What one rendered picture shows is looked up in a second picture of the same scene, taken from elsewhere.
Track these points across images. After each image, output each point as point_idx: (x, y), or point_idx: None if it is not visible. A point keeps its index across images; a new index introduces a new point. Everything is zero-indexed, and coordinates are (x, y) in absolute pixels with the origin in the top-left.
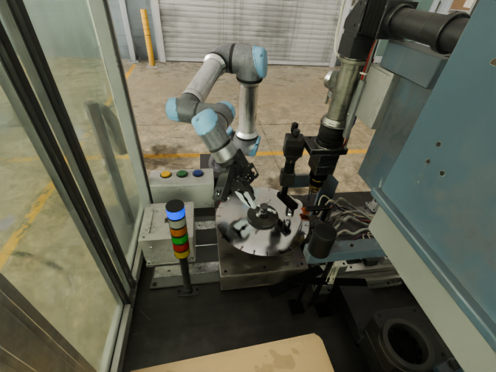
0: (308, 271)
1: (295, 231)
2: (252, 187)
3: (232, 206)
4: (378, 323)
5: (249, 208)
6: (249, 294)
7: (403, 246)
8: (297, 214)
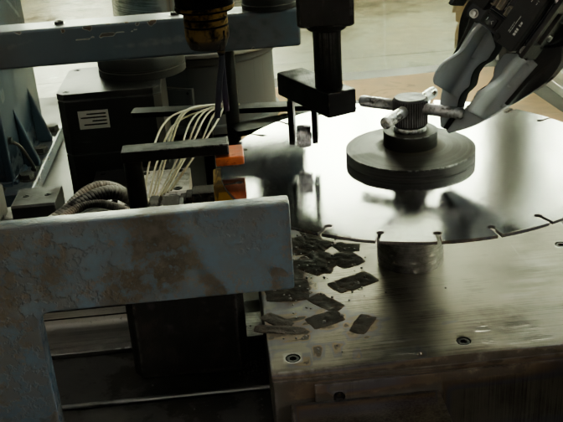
0: (274, 122)
1: (288, 136)
2: (468, 36)
3: (551, 172)
4: (161, 84)
5: (472, 170)
6: None
7: None
8: (260, 169)
